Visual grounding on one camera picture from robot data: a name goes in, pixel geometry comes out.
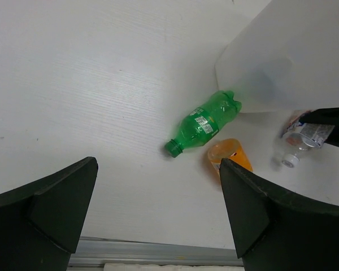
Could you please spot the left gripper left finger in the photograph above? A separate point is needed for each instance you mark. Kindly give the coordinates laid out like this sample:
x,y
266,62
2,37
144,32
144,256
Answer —
x,y
41,222

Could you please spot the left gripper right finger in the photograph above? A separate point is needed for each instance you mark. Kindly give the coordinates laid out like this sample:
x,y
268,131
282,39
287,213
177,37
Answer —
x,y
274,228

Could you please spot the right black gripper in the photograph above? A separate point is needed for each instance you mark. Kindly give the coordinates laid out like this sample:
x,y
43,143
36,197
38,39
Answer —
x,y
325,116

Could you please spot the red label clear bottle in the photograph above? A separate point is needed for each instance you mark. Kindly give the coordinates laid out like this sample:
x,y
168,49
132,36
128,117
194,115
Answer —
x,y
298,139

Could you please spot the green plastic bottle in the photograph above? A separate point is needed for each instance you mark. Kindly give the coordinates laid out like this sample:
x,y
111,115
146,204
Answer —
x,y
204,122

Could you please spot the white octagonal plastic bin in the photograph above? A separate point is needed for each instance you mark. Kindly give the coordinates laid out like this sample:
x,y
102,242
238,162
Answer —
x,y
287,58

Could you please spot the orange plastic bottle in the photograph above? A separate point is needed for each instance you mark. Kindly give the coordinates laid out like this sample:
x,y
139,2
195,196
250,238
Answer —
x,y
228,149

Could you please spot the aluminium front rail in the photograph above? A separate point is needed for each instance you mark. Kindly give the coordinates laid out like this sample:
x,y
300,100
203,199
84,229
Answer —
x,y
94,253

